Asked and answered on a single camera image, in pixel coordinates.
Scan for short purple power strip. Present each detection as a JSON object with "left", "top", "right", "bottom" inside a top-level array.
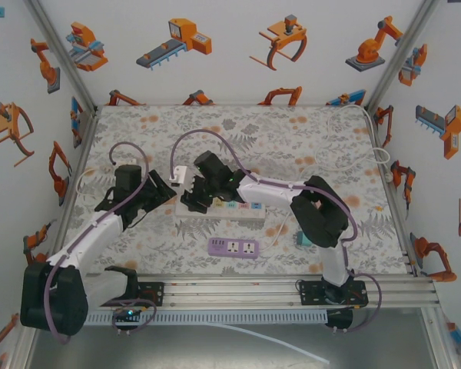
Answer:
[{"left": 207, "top": 237, "right": 260, "bottom": 259}]

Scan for black controller box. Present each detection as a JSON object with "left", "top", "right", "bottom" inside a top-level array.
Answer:
[{"left": 324, "top": 309, "right": 354, "bottom": 334}]

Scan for white power cable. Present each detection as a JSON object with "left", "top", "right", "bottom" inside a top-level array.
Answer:
[
  {"left": 76, "top": 165, "right": 114, "bottom": 197},
  {"left": 258, "top": 103, "right": 393, "bottom": 253}
]

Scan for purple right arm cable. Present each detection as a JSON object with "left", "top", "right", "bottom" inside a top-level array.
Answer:
[{"left": 170, "top": 129, "right": 383, "bottom": 334}]

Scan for aluminium side rail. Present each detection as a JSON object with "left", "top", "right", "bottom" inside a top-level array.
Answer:
[
  {"left": 59, "top": 107, "right": 101, "bottom": 208},
  {"left": 366, "top": 109, "right": 422, "bottom": 276}
]

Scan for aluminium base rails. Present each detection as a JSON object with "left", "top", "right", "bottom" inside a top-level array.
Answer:
[{"left": 21, "top": 273, "right": 443, "bottom": 311}]

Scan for white slotted cable duct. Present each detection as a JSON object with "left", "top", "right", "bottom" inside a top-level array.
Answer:
[{"left": 84, "top": 310, "right": 329, "bottom": 326}]

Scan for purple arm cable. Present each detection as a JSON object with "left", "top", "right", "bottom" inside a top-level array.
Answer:
[
  {"left": 48, "top": 141, "right": 158, "bottom": 345},
  {"left": 170, "top": 129, "right": 383, "bottom": 334}
]

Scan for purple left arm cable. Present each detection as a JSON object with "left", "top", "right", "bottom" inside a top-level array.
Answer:
[{"left": 48, "top": 141, "right": 158, "bottom": 345}]

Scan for floral patterned tablecloth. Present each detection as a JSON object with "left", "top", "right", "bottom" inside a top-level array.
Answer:
[{"left": 63, "top": 104, "right": 414, "bottom": 276}]

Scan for thin white tube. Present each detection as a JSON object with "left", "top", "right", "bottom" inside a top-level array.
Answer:
[{"left": 203, "top": 322, "right": 331, "bottom": 365}]

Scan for black controller board blue light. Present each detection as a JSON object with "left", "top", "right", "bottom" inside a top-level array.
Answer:
[{"left": 112, "top": 307, "right": 144, "bottom": 335}]

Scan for long white power strip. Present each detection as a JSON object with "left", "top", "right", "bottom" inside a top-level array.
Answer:
[{"left": 175, "top": 196, "right": 267, "bottom": 222}]

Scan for aluminium corner post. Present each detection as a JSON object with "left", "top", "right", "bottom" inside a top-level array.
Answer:
[
  {"left": 22, "top": 0, "right": 100, "bottom": 115},
  {"left": 364, "top": 0, "right": 446, "bottom": 115}
]

